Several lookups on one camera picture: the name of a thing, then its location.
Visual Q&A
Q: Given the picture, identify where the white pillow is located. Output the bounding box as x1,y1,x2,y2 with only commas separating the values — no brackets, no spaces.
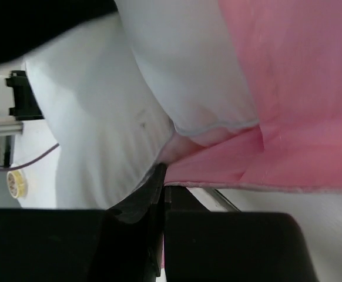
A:
23,1,258,209

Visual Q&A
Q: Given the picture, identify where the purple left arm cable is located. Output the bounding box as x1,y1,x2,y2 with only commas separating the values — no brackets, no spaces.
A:
0,142,61,173

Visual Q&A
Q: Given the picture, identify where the pink fabric pillowcase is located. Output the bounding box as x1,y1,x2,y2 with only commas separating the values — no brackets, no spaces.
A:
165,1,342,192

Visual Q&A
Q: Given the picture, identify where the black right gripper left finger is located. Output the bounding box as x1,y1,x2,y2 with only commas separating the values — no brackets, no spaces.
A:
105,164,167,225

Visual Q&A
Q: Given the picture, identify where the yellow tape roll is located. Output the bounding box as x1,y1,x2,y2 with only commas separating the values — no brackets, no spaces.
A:
6,169,28,199

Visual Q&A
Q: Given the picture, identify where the aluminium table edge rail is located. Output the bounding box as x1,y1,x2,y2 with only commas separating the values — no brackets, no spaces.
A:
0,116,24,136

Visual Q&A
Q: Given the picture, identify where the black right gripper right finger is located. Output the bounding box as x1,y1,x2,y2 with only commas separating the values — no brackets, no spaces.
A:
165,186,209,212

